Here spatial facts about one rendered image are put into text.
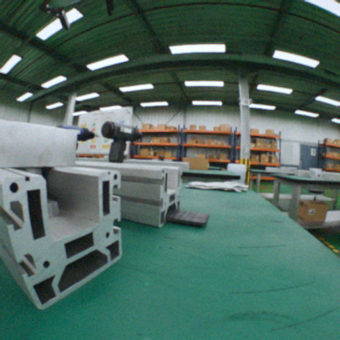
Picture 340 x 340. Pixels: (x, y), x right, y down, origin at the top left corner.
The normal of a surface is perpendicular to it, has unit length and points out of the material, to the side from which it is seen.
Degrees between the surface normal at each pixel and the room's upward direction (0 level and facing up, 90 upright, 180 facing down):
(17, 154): 90
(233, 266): 0
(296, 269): 0
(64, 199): 90
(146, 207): 90
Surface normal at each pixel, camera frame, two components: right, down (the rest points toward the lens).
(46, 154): 0.94, 0.07
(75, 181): -0.35, 0.03
